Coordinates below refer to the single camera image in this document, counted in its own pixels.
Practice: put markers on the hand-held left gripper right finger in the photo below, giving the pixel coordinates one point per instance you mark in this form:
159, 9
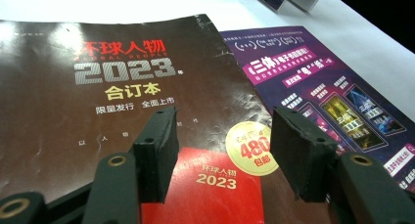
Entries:
303, 152

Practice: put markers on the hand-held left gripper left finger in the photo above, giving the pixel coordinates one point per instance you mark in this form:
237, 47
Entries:
155, 158

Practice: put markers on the dark brown and red magazine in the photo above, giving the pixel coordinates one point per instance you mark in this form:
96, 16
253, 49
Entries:
130, 87

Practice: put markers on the purple magazine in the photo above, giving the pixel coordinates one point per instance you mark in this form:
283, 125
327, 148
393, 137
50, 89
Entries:
293, 70

